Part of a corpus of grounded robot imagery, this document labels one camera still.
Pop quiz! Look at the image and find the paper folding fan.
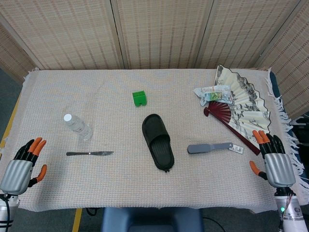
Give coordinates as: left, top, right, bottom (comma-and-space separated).
203, 64, 271, 156

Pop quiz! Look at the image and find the clear plastic water bottle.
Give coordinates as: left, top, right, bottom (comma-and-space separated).
63, 114, 94, 142

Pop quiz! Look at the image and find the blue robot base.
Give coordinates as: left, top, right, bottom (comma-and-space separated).
100, 207, 204, 232

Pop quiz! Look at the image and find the green plastic block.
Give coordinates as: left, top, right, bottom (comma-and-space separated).
132, 90, 148, 107

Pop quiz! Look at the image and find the woven beige tablecloth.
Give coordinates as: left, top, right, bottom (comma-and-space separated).
0, 67, 309, 214

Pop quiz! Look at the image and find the bamboo folding screen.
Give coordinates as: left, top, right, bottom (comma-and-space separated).
0, 0, 309, 119

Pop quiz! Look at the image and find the metal table knife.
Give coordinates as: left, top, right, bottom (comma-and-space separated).
66, 151, 114, 157

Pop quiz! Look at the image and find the black slipper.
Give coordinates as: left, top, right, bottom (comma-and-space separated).
141, 114, 175, 173

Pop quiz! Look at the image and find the grey brush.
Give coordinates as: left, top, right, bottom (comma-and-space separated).
187, 142, 244, 155

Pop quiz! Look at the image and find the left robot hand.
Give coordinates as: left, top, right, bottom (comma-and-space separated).
0, 137, 48, 196

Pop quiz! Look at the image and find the crumpled snack packet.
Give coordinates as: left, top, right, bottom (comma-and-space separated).
193, 85, 233, 106

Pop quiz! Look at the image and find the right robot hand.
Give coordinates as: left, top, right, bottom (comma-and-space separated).
249, 130, 296, 188

